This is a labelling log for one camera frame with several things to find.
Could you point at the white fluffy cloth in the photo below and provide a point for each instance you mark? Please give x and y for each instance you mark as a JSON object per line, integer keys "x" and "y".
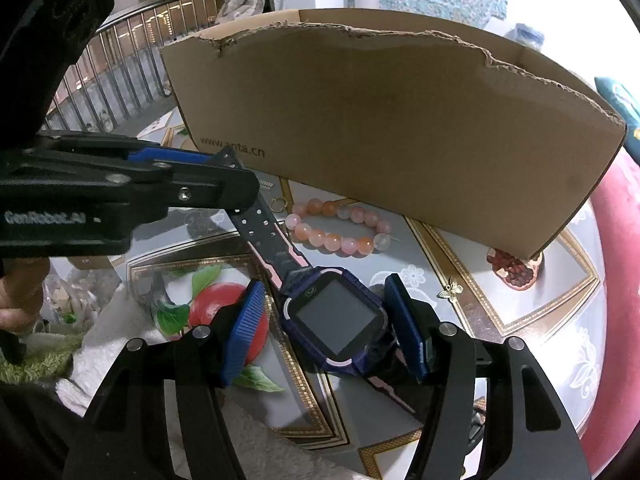
{"x": 115, "y": 330}

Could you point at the teal pillow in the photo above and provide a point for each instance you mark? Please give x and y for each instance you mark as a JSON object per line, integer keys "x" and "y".
{"x": 620, "y": 100}

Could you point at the person's left hand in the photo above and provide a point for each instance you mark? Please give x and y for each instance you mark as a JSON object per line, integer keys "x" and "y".
{"x": 20, "y": 300}

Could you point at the gold butterfly charm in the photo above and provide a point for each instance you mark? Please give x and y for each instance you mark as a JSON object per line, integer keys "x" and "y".
{"x": 452, "y": 290}

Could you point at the black smart watch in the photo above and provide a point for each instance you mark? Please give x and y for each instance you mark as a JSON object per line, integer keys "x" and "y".
{"x": 335, "y": 315}

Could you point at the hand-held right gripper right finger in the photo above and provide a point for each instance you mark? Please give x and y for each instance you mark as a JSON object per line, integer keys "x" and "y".
{"x": 407, "y": 330}

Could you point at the green fuzzy cloth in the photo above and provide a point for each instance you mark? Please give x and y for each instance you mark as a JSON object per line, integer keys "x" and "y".
{"x": 45, "y": 360}

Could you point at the metal stair railing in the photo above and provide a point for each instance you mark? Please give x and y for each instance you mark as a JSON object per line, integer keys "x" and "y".
{"x": 125, "y": 60}

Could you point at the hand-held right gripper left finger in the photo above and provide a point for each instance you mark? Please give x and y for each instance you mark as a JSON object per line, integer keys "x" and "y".
{"x": 246, "y": 330}

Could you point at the brown cardboard box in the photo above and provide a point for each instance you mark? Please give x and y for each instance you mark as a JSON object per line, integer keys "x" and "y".
{"x": 400, "y": 135}

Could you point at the pile of clothes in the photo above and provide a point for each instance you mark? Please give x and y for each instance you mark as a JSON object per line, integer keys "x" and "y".
{"x": 242, "y": 2}

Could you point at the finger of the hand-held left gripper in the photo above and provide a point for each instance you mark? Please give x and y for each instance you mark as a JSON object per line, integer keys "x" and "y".
{"x": 165, "y": 154}
{"x": 215, "y": 192}

